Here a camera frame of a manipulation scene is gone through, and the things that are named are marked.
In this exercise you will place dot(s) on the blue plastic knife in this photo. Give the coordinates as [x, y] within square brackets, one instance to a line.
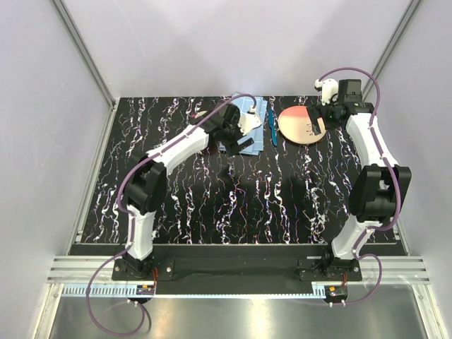
[271, 122]

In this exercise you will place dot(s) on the blue checked cloth napkin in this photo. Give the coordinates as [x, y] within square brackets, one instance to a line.
[246, 103]

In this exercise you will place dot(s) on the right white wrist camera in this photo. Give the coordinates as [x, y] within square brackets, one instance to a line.
[328, 89]

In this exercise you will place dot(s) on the left aluminium frame post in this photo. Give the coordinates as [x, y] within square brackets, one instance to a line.
[82, 49]

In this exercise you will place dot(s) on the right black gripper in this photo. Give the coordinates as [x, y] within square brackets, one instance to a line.
[314, 113]

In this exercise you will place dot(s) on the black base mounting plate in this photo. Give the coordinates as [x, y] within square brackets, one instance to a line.
[305, 262]

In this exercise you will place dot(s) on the aluminium frame post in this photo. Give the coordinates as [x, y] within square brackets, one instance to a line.
[82, 49]
[397, 16]

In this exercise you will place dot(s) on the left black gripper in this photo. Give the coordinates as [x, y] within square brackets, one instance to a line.
[234, 148]

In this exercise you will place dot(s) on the orange ceramic mug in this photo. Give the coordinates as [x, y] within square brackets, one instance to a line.
[198, 117]

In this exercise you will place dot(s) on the pink and cream plate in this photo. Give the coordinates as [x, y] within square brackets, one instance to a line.
[294, 123]

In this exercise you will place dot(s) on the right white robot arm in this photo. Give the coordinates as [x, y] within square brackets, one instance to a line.
[378, 193]

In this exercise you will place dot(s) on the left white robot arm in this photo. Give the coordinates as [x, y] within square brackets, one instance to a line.
[144, 188]

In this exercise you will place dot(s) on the right aluminium frame post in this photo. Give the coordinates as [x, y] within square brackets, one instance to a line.
[397, 16]

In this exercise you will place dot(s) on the grey cable duct rail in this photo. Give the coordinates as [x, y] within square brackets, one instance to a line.
[194, 290]

